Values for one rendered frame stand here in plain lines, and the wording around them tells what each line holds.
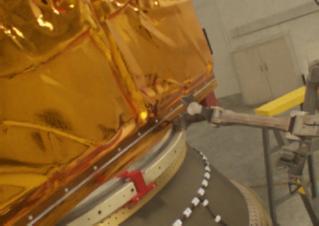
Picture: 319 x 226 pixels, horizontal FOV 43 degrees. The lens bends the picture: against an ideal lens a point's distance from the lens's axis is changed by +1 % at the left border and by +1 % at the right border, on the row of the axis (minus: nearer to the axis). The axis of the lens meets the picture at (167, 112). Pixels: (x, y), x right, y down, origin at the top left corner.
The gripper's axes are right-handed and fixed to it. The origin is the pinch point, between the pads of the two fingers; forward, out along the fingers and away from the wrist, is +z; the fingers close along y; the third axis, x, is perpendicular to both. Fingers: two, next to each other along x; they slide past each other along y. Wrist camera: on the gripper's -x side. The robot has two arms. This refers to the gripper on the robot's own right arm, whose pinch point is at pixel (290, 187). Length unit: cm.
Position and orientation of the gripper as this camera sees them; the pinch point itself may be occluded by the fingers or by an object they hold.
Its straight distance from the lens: 219.2
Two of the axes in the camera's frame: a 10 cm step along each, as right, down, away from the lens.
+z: -1.6, 9.3, 3.4
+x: 9.5, 2.3, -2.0
